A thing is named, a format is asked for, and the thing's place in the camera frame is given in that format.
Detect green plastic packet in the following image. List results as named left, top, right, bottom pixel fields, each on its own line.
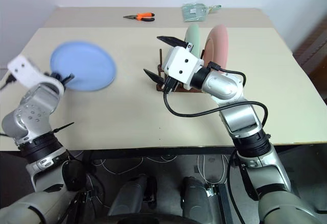
left=181, top=3, right=209, bottom=22

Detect silver robot leg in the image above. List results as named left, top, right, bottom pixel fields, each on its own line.
left=180, top=176, right=214, bottom=224
left=108, top=175, right=157, bottom=224

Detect black table frame rail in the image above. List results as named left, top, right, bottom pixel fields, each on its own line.
left=83, top=145, right=240, bottom=160

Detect blue plate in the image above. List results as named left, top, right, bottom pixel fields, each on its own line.
left=50, top=40, right=118, bottom=92

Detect orange handled pliers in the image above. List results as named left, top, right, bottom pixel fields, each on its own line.
left=123, top=12, right=155, bottom=22

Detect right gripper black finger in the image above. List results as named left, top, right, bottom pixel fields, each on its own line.
left=143, top=68, right=166, bottom=85
left=156, top=35, right=193, bottom=50

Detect dark brown furniture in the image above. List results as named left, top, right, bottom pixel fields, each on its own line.
left=292, top=16, right=327, bottom=84

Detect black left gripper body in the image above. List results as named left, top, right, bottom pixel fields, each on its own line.
left=50, top=71, right=64, bottom=85

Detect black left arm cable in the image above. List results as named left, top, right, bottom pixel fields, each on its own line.
left=0, top=74, right=16, bottom=90

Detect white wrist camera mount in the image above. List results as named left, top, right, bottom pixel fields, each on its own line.
left=7, top=55, right=65, bottom=92
left=163, top=45, right=205, bottom=91

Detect black zip tie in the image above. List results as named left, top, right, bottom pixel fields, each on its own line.
left=52, top=121, right=75, bottom=134

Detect pink plate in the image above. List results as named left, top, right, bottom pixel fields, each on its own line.
left=203, top=24, right=230, bottom=76

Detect green plate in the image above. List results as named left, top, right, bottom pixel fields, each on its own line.
left=184, top=24, right=201, bottom=57

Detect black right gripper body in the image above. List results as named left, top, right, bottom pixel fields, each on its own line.
left=162, top=77, right=180, bottom=93

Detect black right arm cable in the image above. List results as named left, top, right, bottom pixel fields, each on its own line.
left=162, top=62, right=269, bottom=129

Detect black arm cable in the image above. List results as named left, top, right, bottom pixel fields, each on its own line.
left=162, top=62, right=269, bottom=129
left=0, top=74, right=16, bottom=90

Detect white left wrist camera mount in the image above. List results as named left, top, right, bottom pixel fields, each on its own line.
left=7, top=55, right=65, bottom=92

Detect black metal post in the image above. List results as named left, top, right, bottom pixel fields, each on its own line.
left=216, top=182, right=232, bottom=224

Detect wooden dish rack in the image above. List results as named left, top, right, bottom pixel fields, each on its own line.
left=155, top=48, right=213, bottom=94

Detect white floor cable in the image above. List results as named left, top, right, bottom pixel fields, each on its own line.
left=91, top=156, right=177, bottom=176
left=193, top=154, right=232, bottom=185

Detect dark rounded robot torso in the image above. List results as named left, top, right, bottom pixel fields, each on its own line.
left=112, top=208, right=191, bottom=224

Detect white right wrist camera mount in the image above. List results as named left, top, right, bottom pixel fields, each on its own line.
left=163, top=45, right=205, bottom=91

